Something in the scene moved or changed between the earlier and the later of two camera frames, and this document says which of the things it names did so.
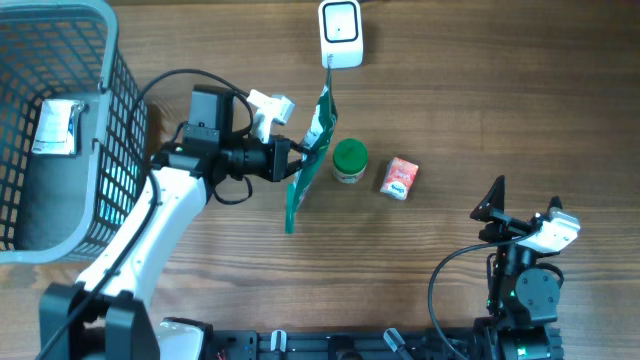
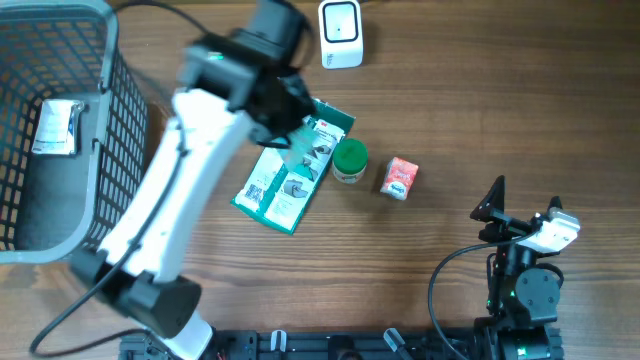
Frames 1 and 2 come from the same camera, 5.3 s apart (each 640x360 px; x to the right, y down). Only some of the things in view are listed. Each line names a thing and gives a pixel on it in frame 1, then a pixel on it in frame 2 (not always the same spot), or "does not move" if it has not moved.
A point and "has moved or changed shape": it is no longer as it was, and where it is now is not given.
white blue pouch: (58, 127) does not move
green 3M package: (320, 128) has moved or changed shape
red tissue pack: (399, 178) does not move
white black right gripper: (491, 207) does not move
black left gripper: (282, 167) -> (266, 131)
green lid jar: (349, 160) does not move
